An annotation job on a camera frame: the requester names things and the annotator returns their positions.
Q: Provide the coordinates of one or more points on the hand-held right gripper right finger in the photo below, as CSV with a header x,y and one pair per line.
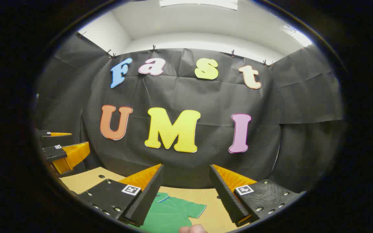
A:
x,y
222,191

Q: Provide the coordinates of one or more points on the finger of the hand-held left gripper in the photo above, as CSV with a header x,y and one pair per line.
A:
x,y
55,152
45,133

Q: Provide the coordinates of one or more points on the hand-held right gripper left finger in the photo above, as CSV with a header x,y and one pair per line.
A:
x,y
151,191

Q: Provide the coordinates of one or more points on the green T-shirt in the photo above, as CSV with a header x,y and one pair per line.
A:
x,y
170,213

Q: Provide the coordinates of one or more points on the black backdrop cloth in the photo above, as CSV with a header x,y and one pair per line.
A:
x,y
212,97

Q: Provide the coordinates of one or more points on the white ceiling light panel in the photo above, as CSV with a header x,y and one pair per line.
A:
x,y
199,4

